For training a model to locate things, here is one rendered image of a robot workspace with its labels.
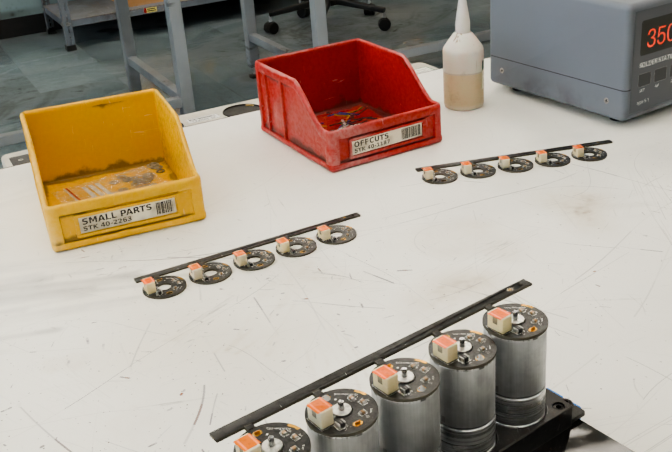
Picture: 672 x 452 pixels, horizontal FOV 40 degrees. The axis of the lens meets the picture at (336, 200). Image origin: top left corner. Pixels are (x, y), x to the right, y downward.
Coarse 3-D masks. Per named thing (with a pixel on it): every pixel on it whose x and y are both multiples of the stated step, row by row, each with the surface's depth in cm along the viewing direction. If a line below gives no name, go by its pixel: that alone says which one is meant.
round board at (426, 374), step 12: (396, 360) 34; (408, 360) 33; (420, 360) 33; (372, 372) 33; (420, 372) 33; (432, 372) 33; (372, 384) 32; (408, 384) 32; (420, 384) 32; (432, 384) 32; (384, 396) 32; (396, 396) 32; (408, 396) 32; (420, 396) 31
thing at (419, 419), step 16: (384, 400) 32; (432, 400) 32; (384, 416) 32; (400, 416) 32; (416, 416) 32; (432, 416) 32; (384, 432) 32; (400, 432) 32; (416, 432) 32; (432, 432) 32; (384, 448) 33; (400, 448) 32; (416, 448) 32; (432, 448) 33
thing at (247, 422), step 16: (512, 288) 38; (480, 304) 37; (448, 320) 36; (416, 336) 35; (384, 352) 34; (352, 368) 33; (320, 384) 32; (288, 400) 32; (256, 416) 31; (224, 432) 30
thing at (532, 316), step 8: (504, 304) 36; (512, 304) 36; (520, 304) 36; (512, 312) 36; (520, 312) 36; (528, 312) 36; (536, 312) 36; (528, 320) 35; (536, 320) 35; (544, 320) 35; (488, 328) 35; (512, 328) 35; (520, 328) 35; (528, 328) 35; (544, 328) 35; (496, 336) 35; (504, 336) 34; (512, 336) 34; (520, 336) 34; (528, 336) 34; (536, 336) 34
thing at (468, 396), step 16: (464, 352) 34; (448, 368) 33; (480, 368) 33; (448, 384) 33; (464, 384) 33; (480, 384) 33; (448, 400) 34; (464, 400) 33; (480, 400) 34; (448, 416) 34; (464, 416) 34; (480, 416) 34; (448, 432) 34; (464, 432) 34; (480, 432) 34; (448, 448) 35; (464, 448) 34; (480, 448) 34
